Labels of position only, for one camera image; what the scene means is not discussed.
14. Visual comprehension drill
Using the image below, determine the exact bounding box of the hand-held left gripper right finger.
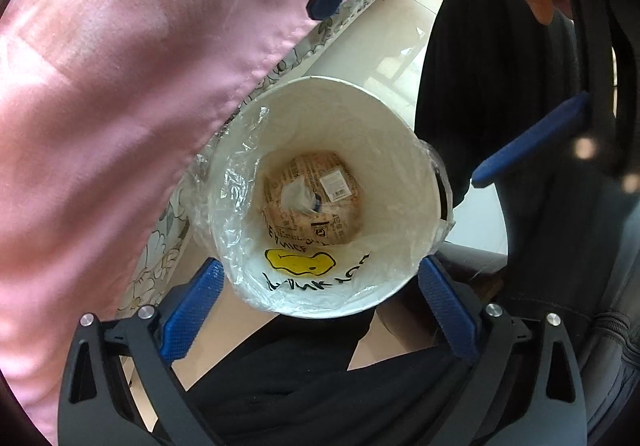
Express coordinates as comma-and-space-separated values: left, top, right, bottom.
419, 256, 588, 446

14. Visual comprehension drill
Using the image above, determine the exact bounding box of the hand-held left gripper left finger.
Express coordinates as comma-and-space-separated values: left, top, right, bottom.
57, 257, 224, 446

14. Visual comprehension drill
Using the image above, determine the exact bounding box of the white trash bin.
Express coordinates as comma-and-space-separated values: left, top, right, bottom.
192, 75, 457, 318

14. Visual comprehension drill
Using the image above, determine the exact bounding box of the white floral bed cloth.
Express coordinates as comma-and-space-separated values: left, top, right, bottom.
117, 0, 493, 322

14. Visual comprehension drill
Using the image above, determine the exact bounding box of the clear plastic bag liner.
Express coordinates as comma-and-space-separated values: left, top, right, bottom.
192, 76, 457, 317

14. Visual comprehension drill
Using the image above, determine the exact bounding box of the brown printed paper wrapper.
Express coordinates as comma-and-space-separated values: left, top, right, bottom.
260, 151, 365, 244

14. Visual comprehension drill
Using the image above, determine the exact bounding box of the pink floral bed sheet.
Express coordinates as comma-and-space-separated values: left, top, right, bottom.
0, 0, 426, 432

